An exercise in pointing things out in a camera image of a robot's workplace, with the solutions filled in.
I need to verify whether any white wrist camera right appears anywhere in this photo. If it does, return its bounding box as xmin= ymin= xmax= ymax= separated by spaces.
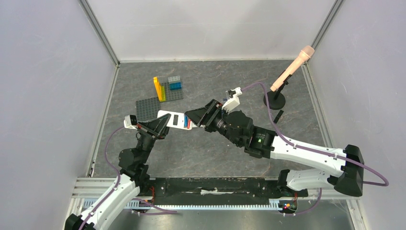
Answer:
xmin=222 ymin=87 xmax=242 ymax=113

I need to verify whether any pink toy microphone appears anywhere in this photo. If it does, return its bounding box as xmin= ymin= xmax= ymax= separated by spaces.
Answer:
xmin=270 ymin=46 xmax=315 ymax=92

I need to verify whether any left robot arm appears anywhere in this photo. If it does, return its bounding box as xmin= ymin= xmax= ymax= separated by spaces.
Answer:
xmin=64 ymin=113 xmax=171 ymax=230

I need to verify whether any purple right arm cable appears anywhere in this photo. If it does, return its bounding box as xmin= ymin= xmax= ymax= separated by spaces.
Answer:
xmin=241 ymin=81 xmax=390 ymax=217

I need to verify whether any blue brick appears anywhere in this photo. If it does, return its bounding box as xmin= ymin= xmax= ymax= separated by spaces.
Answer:
xmin=169 ymin=82 xmax=182 ymax=91

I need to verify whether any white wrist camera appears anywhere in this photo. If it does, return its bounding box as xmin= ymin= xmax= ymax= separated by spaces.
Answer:
xmin=124 ymin=115 xmax=138 ymax=129
xmin=222 ymin=87 xmax=242 ymax=113

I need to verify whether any green brick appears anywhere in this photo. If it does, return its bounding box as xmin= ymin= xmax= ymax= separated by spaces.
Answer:
xmin=160 ymin=85 xmax=166 ymax=102

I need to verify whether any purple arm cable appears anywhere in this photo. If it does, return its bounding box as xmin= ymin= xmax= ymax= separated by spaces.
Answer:
xmin=78 ymin=126 xmax=177 ymax=230
xmin=241 ymin=81 xmax=390 ymax=217

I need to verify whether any small black block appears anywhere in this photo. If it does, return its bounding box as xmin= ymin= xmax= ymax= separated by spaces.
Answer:
xmin=273 ymin=110 xmax=284 ymax=124

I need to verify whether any black microphone stand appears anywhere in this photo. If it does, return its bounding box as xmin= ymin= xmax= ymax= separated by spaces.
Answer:
xmin=266 ymin=80 xmax=289 ymax=110

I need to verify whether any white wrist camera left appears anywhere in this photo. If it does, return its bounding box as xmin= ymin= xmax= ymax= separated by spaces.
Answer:
xmin=124 ymin=115 xmax=138 ymax=129

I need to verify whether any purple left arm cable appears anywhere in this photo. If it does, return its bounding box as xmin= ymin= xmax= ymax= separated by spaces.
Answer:
xmin=78 ymin=126 xmax=177 ymax=230

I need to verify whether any aluminium frame rail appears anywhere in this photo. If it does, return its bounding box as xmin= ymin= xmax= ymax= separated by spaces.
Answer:
xmin=79 ymin=0 xmax=121 ymax=177

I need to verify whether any blue battery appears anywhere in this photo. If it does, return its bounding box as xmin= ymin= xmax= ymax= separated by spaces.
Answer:
xmin=184 ymin=115 xmax=189 ymax=129

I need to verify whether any grey brick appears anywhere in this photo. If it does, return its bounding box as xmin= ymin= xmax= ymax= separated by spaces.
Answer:
xmin=168 ymin=76 xmax=180 ymax=84

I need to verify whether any white remote control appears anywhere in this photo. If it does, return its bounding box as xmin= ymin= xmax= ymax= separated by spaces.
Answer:
xmin=158 ymin=110 xmax=196 ymax=130

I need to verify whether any dark grey brick baseplate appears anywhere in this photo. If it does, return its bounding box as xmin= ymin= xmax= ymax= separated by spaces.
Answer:
xmin=135 ymin=97 xmax=161 ymax=121

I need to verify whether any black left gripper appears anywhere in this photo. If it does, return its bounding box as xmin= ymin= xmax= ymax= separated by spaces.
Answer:
xmin=136 ymin=114 xmax=174 ymax=163

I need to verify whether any white cable duct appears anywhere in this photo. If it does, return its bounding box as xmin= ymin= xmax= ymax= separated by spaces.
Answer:
xmin=122 ymin=199 xmax=282 ymax=211

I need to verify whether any grey baseplate with bricks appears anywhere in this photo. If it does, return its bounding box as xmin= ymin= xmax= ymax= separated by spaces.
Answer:
xmin=160 ymin=82 xmax=184 ymax=102

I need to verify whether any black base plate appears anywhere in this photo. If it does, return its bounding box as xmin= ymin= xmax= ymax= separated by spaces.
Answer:
xmin=139 ymin=177 xmax=308 ymax=206

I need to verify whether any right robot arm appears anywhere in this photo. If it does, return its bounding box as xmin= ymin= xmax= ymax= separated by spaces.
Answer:
xmin=185 ymin=99 xmax=364 ymax=197

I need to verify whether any yellow brick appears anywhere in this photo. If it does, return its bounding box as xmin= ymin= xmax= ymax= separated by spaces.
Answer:
xmin=153 ymin=77 xmax=163 ymax=102

